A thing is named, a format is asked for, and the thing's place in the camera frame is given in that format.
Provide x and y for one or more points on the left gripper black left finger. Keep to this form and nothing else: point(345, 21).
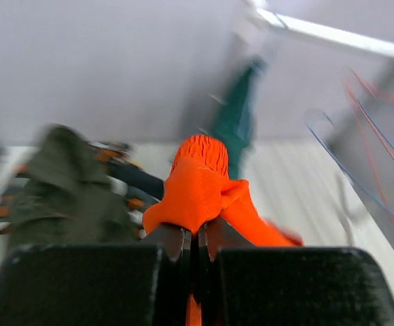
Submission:
point(146, 283)

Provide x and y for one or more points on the teal shorts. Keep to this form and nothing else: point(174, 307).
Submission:
point(234, 123)

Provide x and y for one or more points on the dark navy shorts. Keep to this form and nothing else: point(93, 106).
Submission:
point(133, 176)

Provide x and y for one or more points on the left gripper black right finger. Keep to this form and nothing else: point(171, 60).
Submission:
point(241, 284)

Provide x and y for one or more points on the blue wire hanger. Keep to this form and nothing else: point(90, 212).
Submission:
point(353, 169)

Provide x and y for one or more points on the metal clothes rack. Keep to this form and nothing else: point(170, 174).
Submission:
point(294, 55)

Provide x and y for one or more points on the orange camouflage pattern shorts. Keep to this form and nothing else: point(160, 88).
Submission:
point(104, 152)

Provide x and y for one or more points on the olive green shorts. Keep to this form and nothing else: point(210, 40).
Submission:
point(67, 198)

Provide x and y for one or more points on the pink hanger of camouflage shorts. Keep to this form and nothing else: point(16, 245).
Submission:
point(373, 112)

